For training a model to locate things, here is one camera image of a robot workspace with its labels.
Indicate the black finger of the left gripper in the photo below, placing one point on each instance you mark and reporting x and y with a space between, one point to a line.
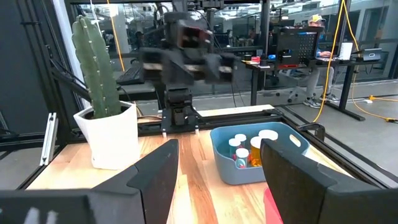
214 68
180 70

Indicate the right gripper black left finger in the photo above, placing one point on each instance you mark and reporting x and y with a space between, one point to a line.
149 193

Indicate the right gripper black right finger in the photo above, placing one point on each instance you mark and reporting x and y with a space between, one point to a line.
295 193

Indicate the small white bottles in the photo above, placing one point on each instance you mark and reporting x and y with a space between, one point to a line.
242 153

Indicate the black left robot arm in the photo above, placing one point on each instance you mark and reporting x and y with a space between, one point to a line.
178 102

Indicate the red plastic bin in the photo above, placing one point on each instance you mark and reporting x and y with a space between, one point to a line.
271 208

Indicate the blue plastic bin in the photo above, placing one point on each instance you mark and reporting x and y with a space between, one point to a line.
230 174

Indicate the black keyboard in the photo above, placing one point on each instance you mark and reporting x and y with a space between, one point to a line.
130 76

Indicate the dark desk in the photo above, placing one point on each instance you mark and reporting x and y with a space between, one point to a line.
136 90

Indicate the green cactus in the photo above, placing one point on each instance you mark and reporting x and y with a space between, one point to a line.
96 71

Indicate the white hexagonal plant pot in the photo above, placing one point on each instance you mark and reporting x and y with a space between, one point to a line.
115 140

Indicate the black table clamp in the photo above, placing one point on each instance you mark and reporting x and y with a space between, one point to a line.
320 132

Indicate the office chair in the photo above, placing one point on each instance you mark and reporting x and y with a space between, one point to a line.
295 90

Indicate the black pegboard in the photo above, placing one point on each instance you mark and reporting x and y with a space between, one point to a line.
298 46

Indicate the person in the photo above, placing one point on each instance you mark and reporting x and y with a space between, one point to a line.
314 77

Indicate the silver aluminium bar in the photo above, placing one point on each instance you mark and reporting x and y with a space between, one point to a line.
48 138

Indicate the black standing desk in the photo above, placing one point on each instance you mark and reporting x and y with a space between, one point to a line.
346 87

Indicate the white paper roll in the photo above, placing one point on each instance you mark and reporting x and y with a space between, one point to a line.
345 51

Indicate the grey desk device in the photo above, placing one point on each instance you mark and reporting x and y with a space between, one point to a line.
371 54

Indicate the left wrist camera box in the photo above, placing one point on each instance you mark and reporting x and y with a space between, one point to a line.
194 32

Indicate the black aluminium frame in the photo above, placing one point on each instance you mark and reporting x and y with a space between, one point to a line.
242 122

